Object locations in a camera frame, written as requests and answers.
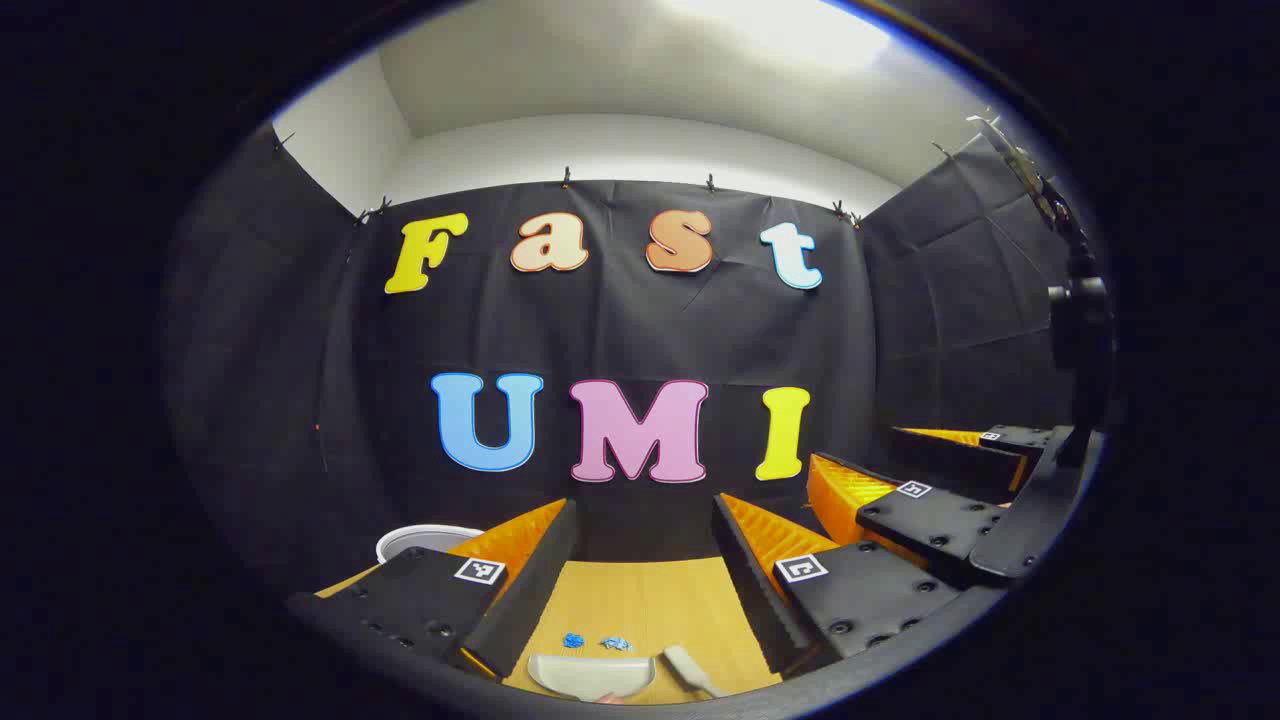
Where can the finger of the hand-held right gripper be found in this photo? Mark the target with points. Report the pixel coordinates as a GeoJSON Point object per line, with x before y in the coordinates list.
{"type": "Point", "coordinates": [930, 525]}
{"type": "Point", "coordinates": [950, 462]}

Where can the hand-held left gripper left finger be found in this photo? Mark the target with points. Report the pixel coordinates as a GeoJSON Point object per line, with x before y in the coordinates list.
{"type": "Point", "coordinates": [520, 600]}

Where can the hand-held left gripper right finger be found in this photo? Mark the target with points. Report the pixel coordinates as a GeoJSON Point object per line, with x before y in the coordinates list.
{"type": "Point", "coordinates": [755, 590]}

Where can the small white broom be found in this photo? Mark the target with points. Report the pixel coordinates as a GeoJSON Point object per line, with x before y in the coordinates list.
{"type": "Point", "coordinates": [685, 662]}

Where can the white dustpan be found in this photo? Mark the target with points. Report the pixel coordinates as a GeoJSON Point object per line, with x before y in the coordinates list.
{"type": "Point", "coordinates": [590, 675]}

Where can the light blue trash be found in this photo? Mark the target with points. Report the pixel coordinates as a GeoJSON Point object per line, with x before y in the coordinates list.
{"type": "Point", "coordinates": [615, 643]}

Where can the white garbage bin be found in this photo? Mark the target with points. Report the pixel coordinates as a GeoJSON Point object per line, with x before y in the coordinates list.
{"type": "Point", "coordinates": [420, 538]}

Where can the wooden desktop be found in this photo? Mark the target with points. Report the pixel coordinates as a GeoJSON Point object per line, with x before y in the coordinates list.
{"type": "Point", "coordinates": [640, 600]}

